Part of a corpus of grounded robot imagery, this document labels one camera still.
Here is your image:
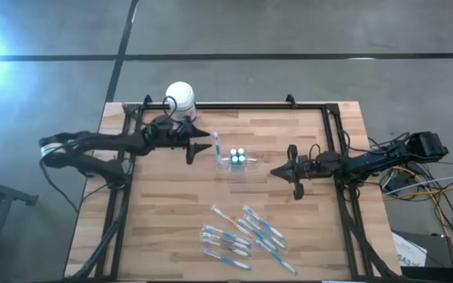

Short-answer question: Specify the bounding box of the dark cart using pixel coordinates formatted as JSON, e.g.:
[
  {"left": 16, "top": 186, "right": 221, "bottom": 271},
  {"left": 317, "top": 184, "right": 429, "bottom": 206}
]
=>
[{"left": 0, "top": 171, "right": 39, "bottom": 283}]

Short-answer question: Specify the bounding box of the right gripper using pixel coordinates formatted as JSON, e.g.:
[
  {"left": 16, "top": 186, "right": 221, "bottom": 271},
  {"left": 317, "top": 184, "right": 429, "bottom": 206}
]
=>
[{"left": 270, "top": 144, "right": 344, "bottom": 200}]

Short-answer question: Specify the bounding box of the white wipes canister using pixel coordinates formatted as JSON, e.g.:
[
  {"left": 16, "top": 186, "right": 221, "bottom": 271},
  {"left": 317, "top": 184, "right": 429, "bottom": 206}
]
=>
[{"left": 165, "top": 81, "right": 197, "bottom": 123}]

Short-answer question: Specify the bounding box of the yellow cable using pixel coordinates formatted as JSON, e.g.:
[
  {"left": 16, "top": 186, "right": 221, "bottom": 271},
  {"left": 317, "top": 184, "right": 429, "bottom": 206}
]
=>
[{"left": 383, "top": 164, "right": 453, "bottom": 256}]

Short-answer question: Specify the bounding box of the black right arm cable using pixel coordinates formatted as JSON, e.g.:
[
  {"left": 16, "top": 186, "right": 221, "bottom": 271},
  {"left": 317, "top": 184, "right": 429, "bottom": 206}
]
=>
[{"left": 344, "top": 131, "right": 412, "bottom": 158}]

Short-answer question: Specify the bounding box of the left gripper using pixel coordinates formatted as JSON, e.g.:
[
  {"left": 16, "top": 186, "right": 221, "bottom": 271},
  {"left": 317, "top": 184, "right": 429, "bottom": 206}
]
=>
[{"left": 143, "top": 117, "right": 213, "bottom": 165}]

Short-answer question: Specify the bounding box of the black aluminium table frame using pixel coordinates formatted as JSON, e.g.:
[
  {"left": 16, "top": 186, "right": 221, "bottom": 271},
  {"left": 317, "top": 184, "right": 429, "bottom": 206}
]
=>
[{"left": 63, "top": 94, "right": 399, "bottom": 281}]

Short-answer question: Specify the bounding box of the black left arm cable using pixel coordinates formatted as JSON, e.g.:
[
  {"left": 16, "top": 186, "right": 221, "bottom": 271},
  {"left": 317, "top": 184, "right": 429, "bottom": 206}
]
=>
[{"left": 120, "top": 95, "right": 180, "bottom": 130}]

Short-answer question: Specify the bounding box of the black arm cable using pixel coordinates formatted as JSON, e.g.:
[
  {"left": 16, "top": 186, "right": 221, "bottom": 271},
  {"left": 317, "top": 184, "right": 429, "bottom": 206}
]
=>
[
  {"left": 120, "top": 95, "right": 180, "bottom": 130},
  {"left": 344, "top": 131, "right": 412, "bottom": 158}
]

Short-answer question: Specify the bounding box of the orange toothbrush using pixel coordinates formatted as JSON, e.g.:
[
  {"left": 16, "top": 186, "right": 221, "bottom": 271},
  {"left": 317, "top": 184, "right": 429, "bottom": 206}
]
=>
[{"left": 211, "top": 204, "right": 253, "bottom": 237}]

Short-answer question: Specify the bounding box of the black case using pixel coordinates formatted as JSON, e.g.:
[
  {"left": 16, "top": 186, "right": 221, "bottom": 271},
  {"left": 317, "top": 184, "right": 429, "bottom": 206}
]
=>
[{"left": 391, "top": 230, "right": 453, "bottom": 269}]

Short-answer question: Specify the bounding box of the clear acrylic organizer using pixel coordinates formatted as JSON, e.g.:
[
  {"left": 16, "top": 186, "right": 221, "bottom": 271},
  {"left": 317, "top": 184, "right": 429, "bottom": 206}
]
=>
[{"left": 212, "top": 148, "right": 260, "bottom": 174}]

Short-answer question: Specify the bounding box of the white paper sheet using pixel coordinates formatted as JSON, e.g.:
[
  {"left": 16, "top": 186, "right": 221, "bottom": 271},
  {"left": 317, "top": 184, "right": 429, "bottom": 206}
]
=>
[{"left": 391, "top": 231, "right": 429, "bottom": 269}]

